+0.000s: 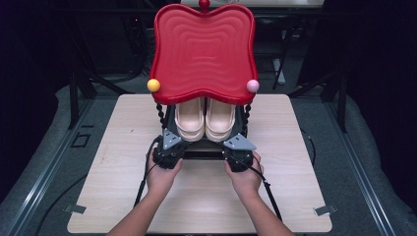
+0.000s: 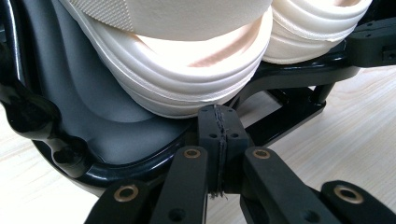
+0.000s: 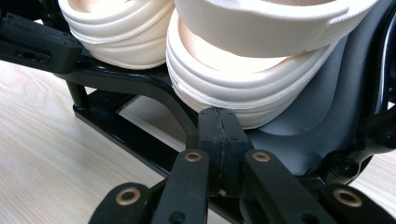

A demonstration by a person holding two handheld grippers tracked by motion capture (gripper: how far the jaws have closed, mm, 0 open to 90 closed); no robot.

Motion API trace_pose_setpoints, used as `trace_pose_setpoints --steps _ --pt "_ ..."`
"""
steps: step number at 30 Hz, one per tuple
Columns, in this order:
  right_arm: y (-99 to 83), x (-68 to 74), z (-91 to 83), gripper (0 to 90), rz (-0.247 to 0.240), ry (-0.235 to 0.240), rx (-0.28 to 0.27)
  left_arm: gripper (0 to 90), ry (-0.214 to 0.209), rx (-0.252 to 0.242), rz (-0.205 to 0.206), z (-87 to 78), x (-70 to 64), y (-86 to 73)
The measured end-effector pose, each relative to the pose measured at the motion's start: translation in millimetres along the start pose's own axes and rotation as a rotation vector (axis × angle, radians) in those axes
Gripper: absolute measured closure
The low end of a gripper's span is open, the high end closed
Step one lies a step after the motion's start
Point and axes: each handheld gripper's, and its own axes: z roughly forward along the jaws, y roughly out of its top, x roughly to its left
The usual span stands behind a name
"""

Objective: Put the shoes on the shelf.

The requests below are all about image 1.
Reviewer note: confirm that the black metal stand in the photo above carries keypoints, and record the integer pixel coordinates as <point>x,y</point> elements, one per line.
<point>342,101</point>
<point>73,98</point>

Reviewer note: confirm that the grey tape strip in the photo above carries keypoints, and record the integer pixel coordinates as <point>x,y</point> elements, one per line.
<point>76,208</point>
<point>325,210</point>

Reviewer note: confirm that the person's right hand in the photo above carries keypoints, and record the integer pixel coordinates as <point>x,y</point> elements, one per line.
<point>246,182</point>

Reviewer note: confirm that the person's left hand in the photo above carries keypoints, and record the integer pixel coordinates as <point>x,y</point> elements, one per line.
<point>162,180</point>

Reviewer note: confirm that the cream white clog shoe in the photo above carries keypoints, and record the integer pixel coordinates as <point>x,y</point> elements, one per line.
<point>190,121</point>
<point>220,121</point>

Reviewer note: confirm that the red and black shoe rack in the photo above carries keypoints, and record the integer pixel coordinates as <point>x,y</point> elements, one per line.
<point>203,49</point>

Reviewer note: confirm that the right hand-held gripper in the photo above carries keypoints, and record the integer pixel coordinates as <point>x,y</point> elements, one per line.
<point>239,154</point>

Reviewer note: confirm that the grey metal floor rail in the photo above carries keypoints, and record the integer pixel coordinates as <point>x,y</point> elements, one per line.
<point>357,170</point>
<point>49,167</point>

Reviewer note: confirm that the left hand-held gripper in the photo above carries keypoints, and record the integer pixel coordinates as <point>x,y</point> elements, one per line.
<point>168,154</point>

